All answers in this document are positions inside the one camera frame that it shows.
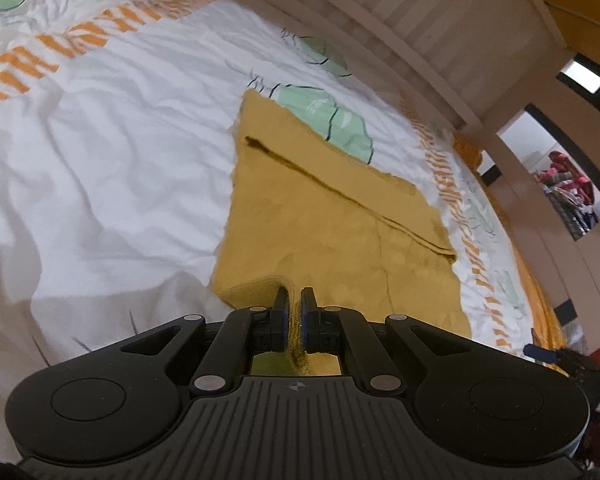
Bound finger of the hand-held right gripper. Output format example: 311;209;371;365
523;343;563;367

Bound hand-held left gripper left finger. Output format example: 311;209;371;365
121;286;290;395

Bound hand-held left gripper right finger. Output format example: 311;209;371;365
300;287;477;394

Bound yellow towel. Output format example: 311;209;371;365
209;89;473;377

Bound pile of red patterned clothes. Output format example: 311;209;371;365
532;150;600;242

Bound white leaf-print duvet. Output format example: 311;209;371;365
0;0;543;456

